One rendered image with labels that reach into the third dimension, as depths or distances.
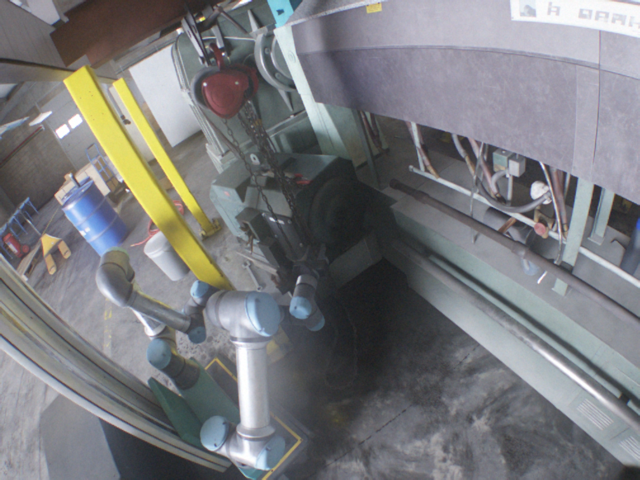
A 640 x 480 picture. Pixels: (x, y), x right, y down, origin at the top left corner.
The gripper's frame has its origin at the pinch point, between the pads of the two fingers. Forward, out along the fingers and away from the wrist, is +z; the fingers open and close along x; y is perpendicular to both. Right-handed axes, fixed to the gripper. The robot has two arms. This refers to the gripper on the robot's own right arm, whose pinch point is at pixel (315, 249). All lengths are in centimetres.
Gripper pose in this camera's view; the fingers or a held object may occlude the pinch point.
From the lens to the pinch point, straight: 132.7
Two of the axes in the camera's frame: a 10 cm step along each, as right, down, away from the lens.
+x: 9.3, -1.2, -3.5
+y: 3.3, 7.2, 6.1
